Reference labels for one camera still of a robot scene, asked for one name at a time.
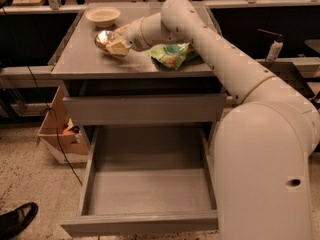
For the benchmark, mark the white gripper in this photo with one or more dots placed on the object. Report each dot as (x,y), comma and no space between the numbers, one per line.
(134,34)

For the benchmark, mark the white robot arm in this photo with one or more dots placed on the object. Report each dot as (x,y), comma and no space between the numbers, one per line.
(261,147)

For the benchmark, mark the grey drawer cabinet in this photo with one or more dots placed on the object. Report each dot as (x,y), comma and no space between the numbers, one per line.
(85,70)

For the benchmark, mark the closed grey top drawer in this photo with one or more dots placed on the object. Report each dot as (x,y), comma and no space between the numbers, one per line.
(145,109)

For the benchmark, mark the open grey middle drawer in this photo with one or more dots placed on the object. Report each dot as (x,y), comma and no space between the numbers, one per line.
(142,180)

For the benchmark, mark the white paper bowl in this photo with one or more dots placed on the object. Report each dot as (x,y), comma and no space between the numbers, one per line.
(103,17)

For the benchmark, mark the green chip bag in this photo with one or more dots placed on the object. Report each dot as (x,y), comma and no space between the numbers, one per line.
(174,55)

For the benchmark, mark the cardboard box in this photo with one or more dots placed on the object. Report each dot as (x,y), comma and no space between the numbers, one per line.
(63,139)

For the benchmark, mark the white squeeze bottle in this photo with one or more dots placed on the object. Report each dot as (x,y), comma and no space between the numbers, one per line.
(275,49)

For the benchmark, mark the black leather shoe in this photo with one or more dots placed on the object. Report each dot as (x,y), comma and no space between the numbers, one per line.
(15,221)

